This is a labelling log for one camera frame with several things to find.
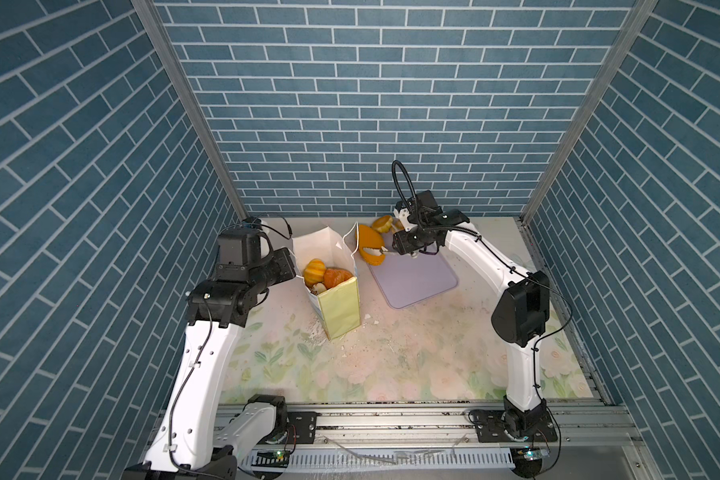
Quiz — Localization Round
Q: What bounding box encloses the orange egg tart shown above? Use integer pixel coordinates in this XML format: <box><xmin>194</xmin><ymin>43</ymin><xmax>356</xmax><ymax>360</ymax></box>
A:
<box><xmin>302</xmin><ymin>258</ymin><xmax>327</xmax><ymax>287</ymax></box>

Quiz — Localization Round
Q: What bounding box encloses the white chocolate drizzle donut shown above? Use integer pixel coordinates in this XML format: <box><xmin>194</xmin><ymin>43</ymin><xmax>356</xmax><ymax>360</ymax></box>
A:
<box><xmin>311</xmin><ymin>283</ymin><xmax>328</xmax><ymax>295</ymax></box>

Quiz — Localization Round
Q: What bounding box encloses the brown croissant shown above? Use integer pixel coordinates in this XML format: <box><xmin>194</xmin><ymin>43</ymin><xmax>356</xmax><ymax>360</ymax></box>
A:
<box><xmin>322</xmin><ymin>268</ymin><xmax>354</xmax><ymax>289</ymax></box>

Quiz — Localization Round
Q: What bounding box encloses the long oval orange bread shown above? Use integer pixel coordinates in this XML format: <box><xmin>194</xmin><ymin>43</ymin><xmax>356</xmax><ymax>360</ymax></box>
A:
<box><xmin>356</xmin><ymin>225</ymin><xmax>386</xmax><ymax>266</ymax></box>

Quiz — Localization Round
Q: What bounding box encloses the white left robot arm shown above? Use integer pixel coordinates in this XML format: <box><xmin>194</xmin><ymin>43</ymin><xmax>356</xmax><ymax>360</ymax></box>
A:
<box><xmin>122</xmin><ymin>248</ymin><xmax>297</xmax><ymax>479</ymax></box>

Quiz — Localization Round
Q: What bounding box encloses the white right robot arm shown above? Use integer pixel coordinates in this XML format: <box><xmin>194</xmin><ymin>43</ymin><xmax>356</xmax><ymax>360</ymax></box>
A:
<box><xmin>392</xmin><ymin>203</ymin><xmax>551</xmax><ymax>441</ymax></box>

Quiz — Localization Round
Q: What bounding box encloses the yellow tart shell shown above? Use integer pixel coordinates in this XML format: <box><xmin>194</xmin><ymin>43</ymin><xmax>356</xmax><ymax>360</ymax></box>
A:
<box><xmin>371</xmin><ymin>215</ymin><xmax>394</xmax><ymax>234</ymax></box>

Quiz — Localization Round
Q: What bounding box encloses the lilac plastic tray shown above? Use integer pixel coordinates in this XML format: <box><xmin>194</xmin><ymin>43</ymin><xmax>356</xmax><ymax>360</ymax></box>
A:
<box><xmin>369</xmin><ymin>254</ymin><xmax>458</xmax><ymax>309</ymax></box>

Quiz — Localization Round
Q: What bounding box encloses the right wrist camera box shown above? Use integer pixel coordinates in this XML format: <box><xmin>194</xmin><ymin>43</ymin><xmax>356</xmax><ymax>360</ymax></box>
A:
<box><xmin>393</xmin><ymin>190</ymin><xmax>443</xmax><ymax>229</ymax></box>

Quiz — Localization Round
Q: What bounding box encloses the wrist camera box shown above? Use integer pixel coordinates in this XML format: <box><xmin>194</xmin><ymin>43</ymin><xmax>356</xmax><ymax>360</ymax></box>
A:
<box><xmin>213</xmin><ymin>226</ymin><xmax>272</xmax><ymax>282</ymax></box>
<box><xmin>393</xmin><ymin>190</ymin><xmax>443</xmax><ymax>229</ymax></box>

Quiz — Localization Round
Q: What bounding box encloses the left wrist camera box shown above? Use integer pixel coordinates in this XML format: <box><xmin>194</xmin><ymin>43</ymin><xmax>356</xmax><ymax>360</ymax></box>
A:
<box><xmin>213</xmin><ymin>226</ymin><xmax>272</xmax><ymax>282</ymax></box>

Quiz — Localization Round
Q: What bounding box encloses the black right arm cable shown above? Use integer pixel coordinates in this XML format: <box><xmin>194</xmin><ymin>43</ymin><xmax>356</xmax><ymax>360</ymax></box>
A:
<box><xmin>390</xmin><ymin>159</ymin><xmax>575</xmax><ymax>403</ymax></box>

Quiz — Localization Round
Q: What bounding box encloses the white vented cable duct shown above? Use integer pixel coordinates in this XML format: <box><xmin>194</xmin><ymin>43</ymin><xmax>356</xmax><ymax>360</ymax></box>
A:
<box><xmin>242</xmin><ymin>447</ymin><xmax>515</xmax><ymax>474</ymax></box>

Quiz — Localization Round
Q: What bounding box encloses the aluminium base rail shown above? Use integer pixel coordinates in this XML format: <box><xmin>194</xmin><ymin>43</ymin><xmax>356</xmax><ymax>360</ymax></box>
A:
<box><xmin>214</xmin><ymin>400</ymin><xmax>659</xmax><ymax>479</ymax></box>

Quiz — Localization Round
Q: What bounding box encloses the aluminium left corner post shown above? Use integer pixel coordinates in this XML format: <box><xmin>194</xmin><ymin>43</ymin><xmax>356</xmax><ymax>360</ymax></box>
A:
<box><xmin>132</xmin><ymin>0</ymin><xmax>248</xmax><ymax>218</ymax></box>

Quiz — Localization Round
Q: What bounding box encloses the aluminium corner post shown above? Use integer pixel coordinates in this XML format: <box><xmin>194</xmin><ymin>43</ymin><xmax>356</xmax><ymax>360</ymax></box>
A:
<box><xmin>519</xmin><ymin>0</ymin><xmax>658</xmax><ymax>227</ymax></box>
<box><xmin>132</xmin><ymin>0</ymin><xmax>248</xmax><ymax>218</ymax></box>

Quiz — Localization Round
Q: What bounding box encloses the aluminium right corner post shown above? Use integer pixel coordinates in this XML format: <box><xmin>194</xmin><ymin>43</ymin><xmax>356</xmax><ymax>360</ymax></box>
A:
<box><xmin>519</xmin><ymin>0</ymin><xmax>658</xmax><ymax>227</ymax></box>

